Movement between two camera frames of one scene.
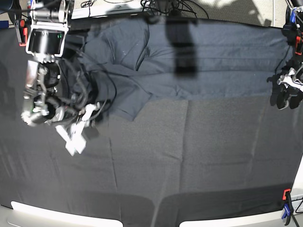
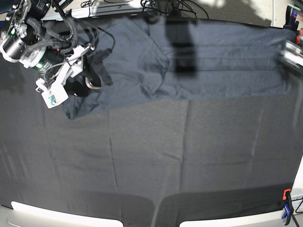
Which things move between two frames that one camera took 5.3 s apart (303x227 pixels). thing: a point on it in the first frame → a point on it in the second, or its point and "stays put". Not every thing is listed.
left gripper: [72, 122] → [75, 73]
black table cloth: [179, 158] stays put
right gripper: [291, 88] → [292, 53]
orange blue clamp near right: [288, 208] stays put
